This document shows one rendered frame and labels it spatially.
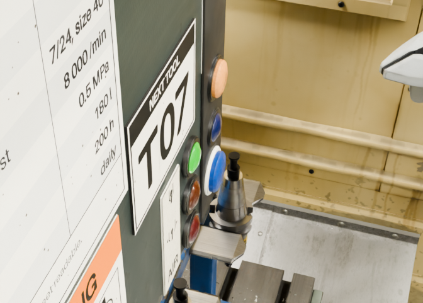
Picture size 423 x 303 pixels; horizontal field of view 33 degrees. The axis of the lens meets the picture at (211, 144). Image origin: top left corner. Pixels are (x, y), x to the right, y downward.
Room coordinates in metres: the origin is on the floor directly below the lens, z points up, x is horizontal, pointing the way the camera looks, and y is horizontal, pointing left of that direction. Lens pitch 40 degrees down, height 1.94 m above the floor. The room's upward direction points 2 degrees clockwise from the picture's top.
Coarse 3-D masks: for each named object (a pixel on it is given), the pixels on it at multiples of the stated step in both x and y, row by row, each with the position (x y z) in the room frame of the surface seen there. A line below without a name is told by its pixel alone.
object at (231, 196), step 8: (224, 176) 0.70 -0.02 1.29; (240, 176) 0.70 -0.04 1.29; (224, 184) 0.69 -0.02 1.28; (232, 184) 0.69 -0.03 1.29; (240, 184) 0.69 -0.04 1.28; (224, 192) 0.69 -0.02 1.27; (232, 192) 0.69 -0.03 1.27; (240, 192) 0.69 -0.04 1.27; (224, 200) 0.69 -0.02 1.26; (232, 200) 0.69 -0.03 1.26; (240, 200) 0.69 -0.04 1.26; (216, 208) 0.70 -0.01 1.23; (224, 208) 0.69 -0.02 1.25; (232, 208) 0.68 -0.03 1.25; (240, 208) 0.69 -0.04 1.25; (224, 216) 0.68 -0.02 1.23; (232, 216) 0.68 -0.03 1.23; (240, 216) 0.69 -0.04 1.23
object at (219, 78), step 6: (222, 60) 0.38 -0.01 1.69; (216, 66) 0.37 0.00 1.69; (222, 66) 0.37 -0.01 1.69; (216, 72) 0.37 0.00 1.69; (222, 72) 0.37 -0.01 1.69; (216, 78) 0.36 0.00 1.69; (222, 78) 0.37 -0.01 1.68; (216, 84) 0.36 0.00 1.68; (222, 84) 0.37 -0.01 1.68; (216, 90) 0.36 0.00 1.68; (222, 90) 0.37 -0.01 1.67; (216, 96) 0.36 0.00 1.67
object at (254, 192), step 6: (246, 180) 0.77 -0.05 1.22; (252, 180) 0.77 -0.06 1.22; (246, 186) 0.76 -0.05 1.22; (252, 186) 0.76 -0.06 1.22; (258, 186) 0.76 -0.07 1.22; (216, 192) 0.75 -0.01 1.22; (246, 192) 0.75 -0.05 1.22; (252, 192) 0.75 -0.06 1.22; (258, 192) 0.75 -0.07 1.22; (264, 192) 0.75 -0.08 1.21; (246, 198) 0.74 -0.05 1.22; (252, 198) 0.74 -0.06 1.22; (258, 198) 0.74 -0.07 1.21; (252, 204) 0.73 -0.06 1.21
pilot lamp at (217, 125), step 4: (216, 116) 0.37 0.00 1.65; (220, 116) 0.38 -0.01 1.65; (216, 120) 0.37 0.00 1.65; (220, 120) 0.37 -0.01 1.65; (216, 124) 0.37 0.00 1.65; (220, 124) 0.37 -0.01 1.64; (216, 128) 0.37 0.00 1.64; (220, 128) 0.37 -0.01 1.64; (212, 132) 0.37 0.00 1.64; (216, 132) 0.37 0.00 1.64; (212, 136) 0.36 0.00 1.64; (216, 136) 0.37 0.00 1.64; (212, 140) 0.37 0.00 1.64
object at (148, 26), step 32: (128, 0) 0.26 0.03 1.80; (160, 0) 0.29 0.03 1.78; (192, 0) 0.34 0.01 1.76; (128, 32) 0.25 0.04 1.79; (160, 32) 0.29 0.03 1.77; (128, 64) 0.25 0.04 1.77; (160, 64) 0.29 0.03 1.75; (128, 96) 0.25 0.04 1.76; (192, 128) 0.34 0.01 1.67; (128, 192) 0.24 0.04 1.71; (160, 192) 0.28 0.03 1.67; (128, 224) 0.24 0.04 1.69; (160, 224) 0.28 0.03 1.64; (128, 256) 0.24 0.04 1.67; (160, 256) 0.28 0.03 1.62; (128, 288) 0.23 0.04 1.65; (160, 288) 0.28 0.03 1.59
